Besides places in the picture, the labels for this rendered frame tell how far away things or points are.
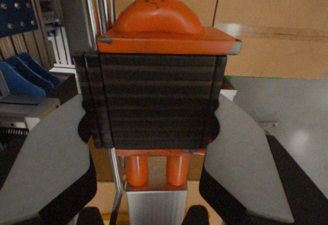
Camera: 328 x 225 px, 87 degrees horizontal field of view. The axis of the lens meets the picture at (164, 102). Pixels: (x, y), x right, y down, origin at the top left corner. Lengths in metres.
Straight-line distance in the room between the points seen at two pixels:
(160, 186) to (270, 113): 1.76
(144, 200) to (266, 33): 0.82
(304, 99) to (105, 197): 1.83
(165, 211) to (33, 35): 0.62
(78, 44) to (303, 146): 2.33
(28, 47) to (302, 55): 1.07
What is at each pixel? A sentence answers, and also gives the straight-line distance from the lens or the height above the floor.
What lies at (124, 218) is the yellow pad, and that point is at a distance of 0.55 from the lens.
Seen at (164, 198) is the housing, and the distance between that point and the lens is 0.20.
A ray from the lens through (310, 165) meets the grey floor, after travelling 2.75.
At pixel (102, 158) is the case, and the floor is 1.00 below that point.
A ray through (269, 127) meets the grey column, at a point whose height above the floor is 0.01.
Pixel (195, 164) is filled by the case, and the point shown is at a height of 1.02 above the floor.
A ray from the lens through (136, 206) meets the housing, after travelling 0.21.
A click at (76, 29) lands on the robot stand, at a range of 1.21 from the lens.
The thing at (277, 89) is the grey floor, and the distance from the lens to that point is 1.78.
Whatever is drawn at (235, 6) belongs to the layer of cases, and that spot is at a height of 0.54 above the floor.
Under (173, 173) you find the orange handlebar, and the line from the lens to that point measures 0.18.
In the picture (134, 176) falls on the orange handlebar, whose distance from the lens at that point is 0.18.
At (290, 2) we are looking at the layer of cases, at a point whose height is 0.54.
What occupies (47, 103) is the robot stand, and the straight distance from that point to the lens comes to 0.52.
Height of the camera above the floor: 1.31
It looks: 60 degrees down
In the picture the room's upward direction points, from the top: 177 degrees clockwise
